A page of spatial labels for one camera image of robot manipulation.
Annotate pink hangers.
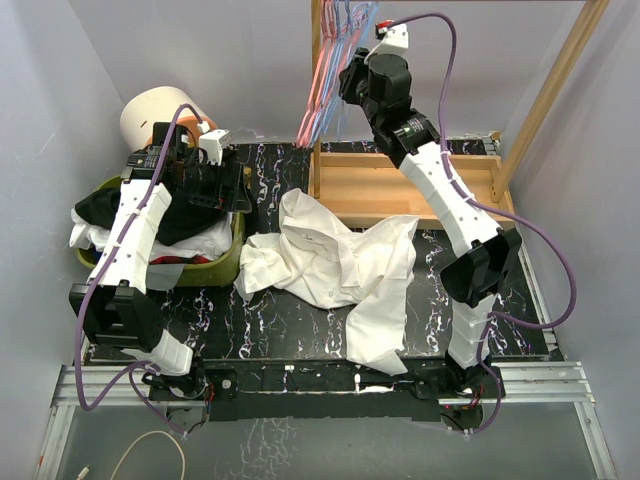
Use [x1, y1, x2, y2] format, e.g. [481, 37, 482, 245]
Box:
[296, 1, 378, 148]

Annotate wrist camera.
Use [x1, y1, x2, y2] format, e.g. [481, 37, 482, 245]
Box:
[197, 121, 231, 166]
[364, 20, 409, 64]

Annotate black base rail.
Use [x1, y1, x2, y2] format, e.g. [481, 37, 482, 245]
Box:
[142, 357, 505, 428]

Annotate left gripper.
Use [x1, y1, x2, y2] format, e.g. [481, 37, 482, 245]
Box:
[176, 156, 251, 212]

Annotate cream cable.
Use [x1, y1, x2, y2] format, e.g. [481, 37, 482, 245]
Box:
[77, 430, 187, 480]

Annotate white clothes in basket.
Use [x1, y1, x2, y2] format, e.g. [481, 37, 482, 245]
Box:
[69, 208, 232, 264]

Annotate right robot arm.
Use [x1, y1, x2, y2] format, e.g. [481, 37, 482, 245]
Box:
[339, 48, 522, 397]

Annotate white shirt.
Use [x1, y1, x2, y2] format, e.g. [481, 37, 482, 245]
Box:
[234, 189, 418, 376]

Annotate white cylindrical bin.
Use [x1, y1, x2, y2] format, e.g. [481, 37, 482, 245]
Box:
[120, 86, 217, 151]

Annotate wooden clothes rack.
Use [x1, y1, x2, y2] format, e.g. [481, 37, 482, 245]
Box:
[308, 1, 609, 229]

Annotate black garment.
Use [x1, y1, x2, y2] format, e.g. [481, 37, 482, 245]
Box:
[74, 187, 227, 246]

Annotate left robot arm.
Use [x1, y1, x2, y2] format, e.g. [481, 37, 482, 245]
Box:
[69, 122, 252, 399]

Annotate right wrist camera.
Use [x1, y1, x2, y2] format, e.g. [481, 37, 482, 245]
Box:
[364, 20, 409, 64]

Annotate green laundry basket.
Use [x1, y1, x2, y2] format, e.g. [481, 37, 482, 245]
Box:
[74, 172, 246, 289]

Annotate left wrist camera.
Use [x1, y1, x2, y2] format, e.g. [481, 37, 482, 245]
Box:
[197, 121, 231, 166]

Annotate aluminium frame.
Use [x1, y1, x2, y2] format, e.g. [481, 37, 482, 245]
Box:
[34, 357, 617, 479]

